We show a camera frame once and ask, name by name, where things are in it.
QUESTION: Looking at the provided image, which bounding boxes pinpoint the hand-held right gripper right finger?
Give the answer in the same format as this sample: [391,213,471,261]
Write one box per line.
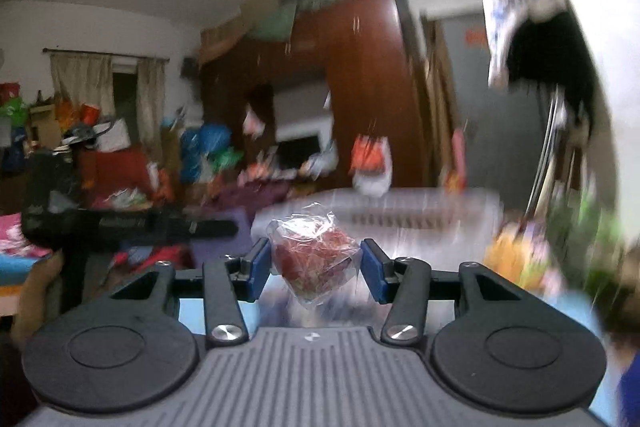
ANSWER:
[360,238,543,349]

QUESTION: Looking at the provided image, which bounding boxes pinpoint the white plastic basket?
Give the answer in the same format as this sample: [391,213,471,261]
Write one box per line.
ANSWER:
[252,186,504,259]

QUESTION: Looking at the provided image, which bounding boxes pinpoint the person's left forearm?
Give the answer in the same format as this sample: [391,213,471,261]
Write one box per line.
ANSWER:
[10,251,67,349]

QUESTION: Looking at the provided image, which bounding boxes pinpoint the pink bottle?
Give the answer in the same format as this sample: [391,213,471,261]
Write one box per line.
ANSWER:
[451,129,467,181]

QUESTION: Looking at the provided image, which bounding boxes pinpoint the blue plastic bags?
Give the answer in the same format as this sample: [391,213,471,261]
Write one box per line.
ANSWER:
[179,124,234,184]

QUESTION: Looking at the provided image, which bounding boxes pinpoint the green plastic bag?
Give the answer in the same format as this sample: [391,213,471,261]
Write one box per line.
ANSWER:
[549,196,627,289]

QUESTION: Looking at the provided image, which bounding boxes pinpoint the metal folding frame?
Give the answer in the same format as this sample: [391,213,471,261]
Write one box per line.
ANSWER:
[524,86,567,219]

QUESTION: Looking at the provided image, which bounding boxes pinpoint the green cloth on wardrobe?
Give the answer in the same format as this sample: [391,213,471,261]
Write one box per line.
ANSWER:
[249,1,299,41]

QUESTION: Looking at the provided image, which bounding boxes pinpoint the small white hanging bag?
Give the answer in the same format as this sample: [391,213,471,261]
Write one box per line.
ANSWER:
[242,104,266,140]

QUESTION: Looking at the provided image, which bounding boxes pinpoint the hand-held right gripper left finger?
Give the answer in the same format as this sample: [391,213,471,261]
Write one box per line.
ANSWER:
[110,238,272,350]

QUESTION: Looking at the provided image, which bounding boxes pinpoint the black hanging garment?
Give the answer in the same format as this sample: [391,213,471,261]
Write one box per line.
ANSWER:
[504,11,599,144]

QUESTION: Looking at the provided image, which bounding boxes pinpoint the brown wooden wardrobe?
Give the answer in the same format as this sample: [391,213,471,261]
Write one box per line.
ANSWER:
[199,0,432,194]

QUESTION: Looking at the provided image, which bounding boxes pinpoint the purple cloth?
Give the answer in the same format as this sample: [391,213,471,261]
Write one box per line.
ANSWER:
[189,207,252,269]

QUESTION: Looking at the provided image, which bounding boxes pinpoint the orange white plastic bag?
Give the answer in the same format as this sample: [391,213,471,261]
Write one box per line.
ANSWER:
[349,134,394,198]

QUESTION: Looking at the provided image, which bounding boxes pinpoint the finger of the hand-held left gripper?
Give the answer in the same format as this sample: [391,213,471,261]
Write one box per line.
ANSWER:
[152,208,239,244]

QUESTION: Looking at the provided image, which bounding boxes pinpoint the maroon cloth pile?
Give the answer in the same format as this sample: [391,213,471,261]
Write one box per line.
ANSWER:
[214,179,292,214]

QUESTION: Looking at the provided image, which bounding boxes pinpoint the beige curtain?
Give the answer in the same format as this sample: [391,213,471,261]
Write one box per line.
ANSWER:
[137,57,167,148]
[49,51,114,124]

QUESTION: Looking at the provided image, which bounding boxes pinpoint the red cushion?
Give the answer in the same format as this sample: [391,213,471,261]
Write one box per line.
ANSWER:
[77,146,157,208]

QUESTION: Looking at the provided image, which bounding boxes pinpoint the red ball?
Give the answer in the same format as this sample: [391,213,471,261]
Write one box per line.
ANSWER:
[267,202,364,307]

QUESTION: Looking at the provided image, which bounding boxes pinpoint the yellow blurred packet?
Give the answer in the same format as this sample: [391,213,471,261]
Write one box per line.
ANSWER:
[486,226,552,289]

